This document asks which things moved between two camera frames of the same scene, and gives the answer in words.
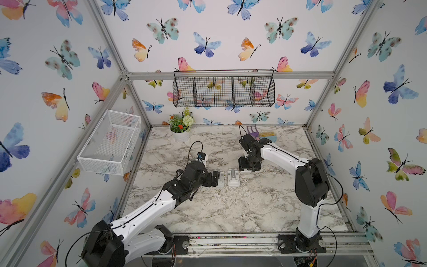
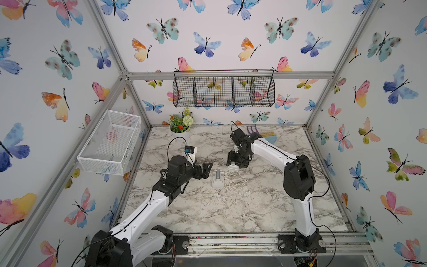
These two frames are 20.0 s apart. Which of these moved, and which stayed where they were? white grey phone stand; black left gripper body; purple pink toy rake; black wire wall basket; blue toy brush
Moved: white grey phone stand; black left gripper body
Stayed: black wire wall basket; purple pink toy rake; blue toy brush
